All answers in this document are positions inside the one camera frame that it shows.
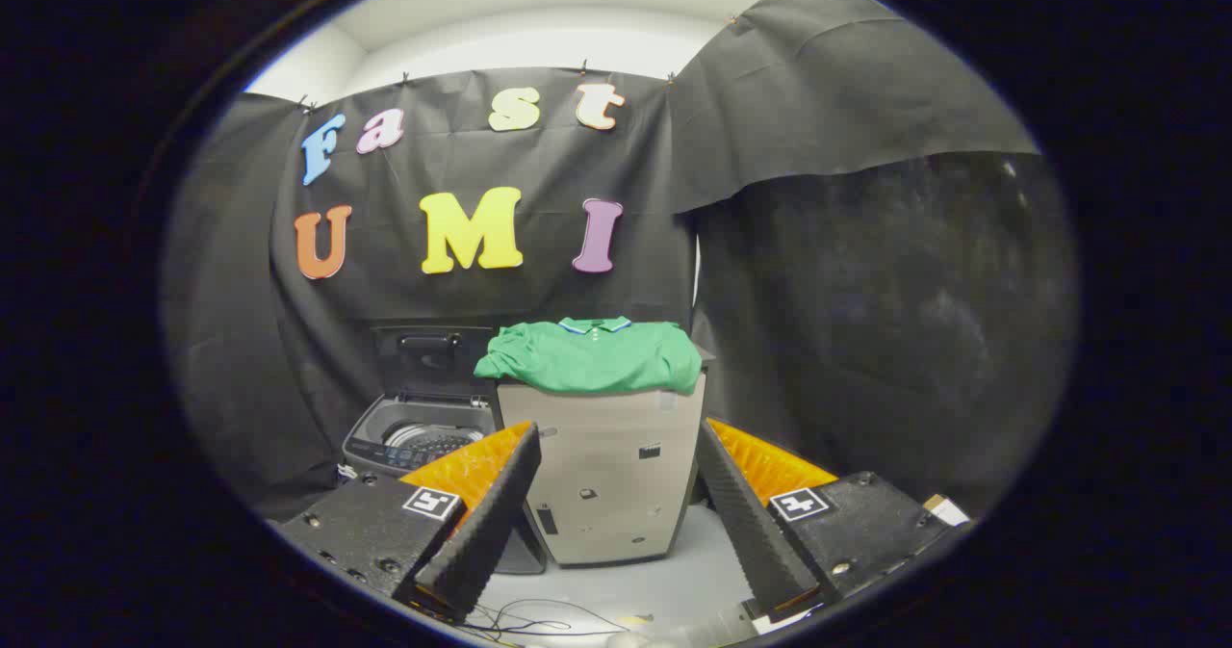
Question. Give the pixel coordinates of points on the black backdrop cloth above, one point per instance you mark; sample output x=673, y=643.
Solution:
x=433, y=292

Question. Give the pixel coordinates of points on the small white tie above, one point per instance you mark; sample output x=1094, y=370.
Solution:
x=346, y=474

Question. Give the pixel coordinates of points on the grey top-load washing machine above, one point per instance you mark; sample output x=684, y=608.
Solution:
x=375, y=446

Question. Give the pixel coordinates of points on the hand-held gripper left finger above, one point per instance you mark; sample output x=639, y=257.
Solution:
x=491, y=523

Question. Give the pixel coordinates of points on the beige cabinet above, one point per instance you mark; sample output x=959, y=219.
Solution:
x=616, y=475

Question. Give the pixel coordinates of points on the green polo shirt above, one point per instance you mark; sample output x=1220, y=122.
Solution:
x=597, y=359

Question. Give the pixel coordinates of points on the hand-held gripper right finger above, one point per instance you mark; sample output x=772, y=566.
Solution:
x=746, y=523

